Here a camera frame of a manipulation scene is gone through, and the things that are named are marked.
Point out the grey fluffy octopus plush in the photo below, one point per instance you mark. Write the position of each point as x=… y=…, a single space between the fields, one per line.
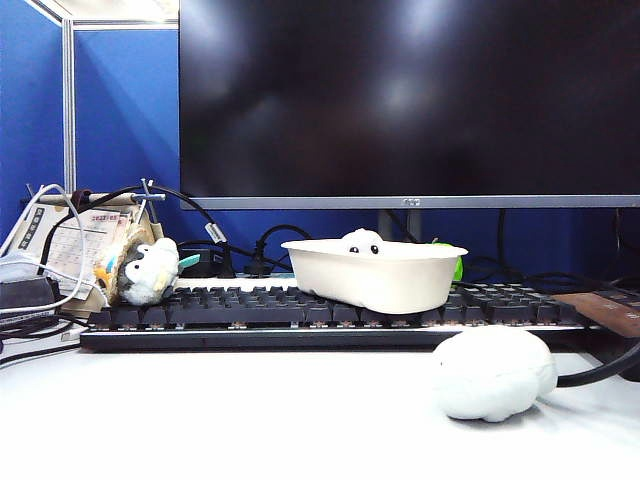
x=362 y=239

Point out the grey box device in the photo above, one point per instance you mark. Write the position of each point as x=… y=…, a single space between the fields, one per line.
x=25 y=295

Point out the white oval bowl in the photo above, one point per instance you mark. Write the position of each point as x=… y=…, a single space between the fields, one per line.
x=380 y=277

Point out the grey monitor stand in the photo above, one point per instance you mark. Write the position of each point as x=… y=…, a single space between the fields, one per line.
x=412 y=222

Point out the black mechanical keyboard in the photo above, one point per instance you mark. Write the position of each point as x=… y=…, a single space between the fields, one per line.
x=240 y=310

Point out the white power strip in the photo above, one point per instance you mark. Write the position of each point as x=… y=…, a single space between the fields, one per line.
x=220 y=282

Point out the black power adapter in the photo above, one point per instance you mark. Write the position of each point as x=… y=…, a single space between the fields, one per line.
x=200 y=260

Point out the green round object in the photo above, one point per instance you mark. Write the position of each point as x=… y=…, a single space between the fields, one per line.
x=458 y=270

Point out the large black computer monitor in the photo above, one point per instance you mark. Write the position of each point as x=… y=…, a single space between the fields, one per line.
x=400 y=100

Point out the grey white penguin plush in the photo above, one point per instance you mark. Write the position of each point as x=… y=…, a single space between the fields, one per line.
x=150 y=272

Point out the metal rod clip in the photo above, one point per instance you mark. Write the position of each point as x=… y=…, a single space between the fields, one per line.
x=146 y=197

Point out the white brain-shaped stress ball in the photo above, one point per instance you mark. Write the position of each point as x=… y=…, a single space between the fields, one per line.
x=492 y=375

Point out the paper desk calendar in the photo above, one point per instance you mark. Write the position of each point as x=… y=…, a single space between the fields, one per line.
x=75 y=245

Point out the brown flat card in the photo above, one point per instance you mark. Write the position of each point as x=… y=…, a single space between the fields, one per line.
x=610 y=310

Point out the silver partition frame post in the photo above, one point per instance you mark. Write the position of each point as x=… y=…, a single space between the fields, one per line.
x=68 y=110

